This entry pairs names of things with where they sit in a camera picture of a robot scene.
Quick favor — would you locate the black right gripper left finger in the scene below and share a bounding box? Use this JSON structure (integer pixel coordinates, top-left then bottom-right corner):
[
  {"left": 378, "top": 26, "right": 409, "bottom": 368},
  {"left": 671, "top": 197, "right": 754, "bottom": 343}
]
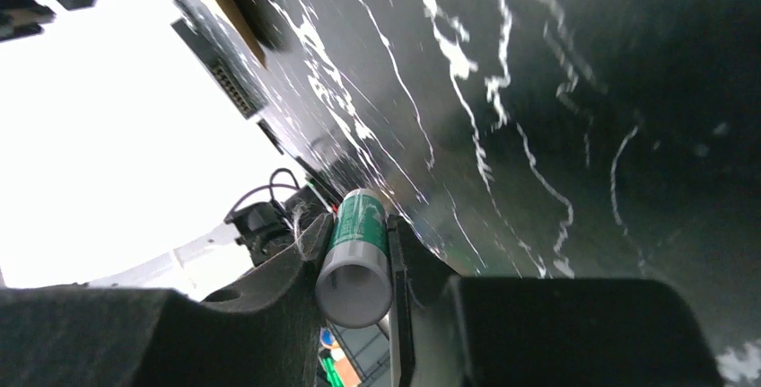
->
[{"left": 1, "top": 214, "right": 334, "bottom": 386}]

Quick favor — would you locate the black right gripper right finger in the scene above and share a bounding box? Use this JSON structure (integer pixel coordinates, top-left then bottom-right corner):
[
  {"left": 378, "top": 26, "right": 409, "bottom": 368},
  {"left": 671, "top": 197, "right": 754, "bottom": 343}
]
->
[{"left": 387, "top": 215, "right": 722, "bottom": 386}]

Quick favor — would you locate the green white glue stick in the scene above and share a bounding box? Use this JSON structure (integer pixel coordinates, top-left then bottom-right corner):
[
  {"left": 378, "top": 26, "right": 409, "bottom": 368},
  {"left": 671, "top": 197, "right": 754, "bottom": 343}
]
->
[{"left": 315, "top": 189, "right": 393, "bottom": 329}]

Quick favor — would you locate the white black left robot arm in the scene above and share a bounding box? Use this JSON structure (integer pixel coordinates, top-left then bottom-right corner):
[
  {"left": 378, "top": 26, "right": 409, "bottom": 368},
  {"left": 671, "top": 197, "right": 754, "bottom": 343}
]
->
[{"left": 83, "top": 168, "right": 337, "bottom": 301}]

